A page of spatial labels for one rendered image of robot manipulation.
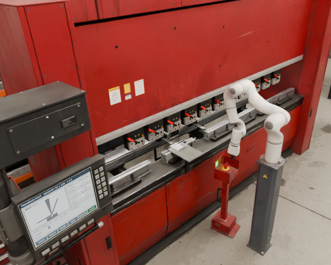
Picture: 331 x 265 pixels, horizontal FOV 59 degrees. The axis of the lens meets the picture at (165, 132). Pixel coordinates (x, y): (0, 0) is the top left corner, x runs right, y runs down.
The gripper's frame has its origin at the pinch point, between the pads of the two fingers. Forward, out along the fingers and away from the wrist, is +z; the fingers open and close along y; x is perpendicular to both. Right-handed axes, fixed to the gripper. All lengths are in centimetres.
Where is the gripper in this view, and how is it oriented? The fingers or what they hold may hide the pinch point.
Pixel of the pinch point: (232, 158)
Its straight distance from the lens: 281.8
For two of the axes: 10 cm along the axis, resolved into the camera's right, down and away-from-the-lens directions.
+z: -0.2, 8.5, 5.3
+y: 8.1, 3.2, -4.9
